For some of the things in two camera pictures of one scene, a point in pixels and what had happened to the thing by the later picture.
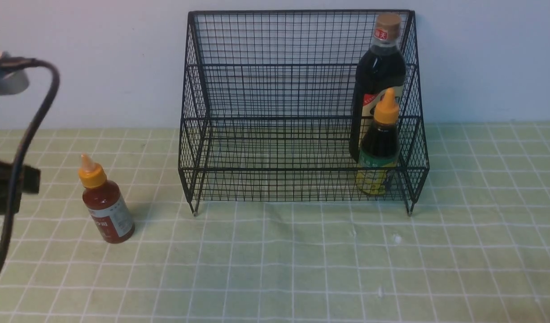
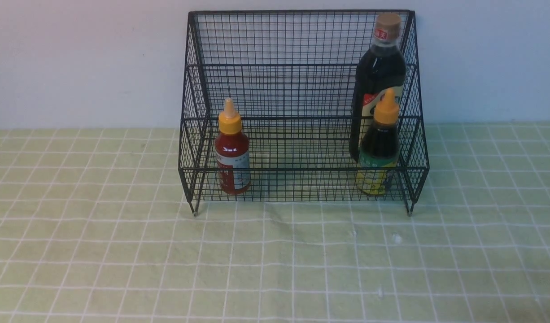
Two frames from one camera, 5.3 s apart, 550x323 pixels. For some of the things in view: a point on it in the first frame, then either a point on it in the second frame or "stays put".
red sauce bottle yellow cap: (108, 209) -> (232, 152)
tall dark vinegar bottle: (381, 66) stays put
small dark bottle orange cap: (380, 148) stays put
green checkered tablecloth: (482, 244) stays put
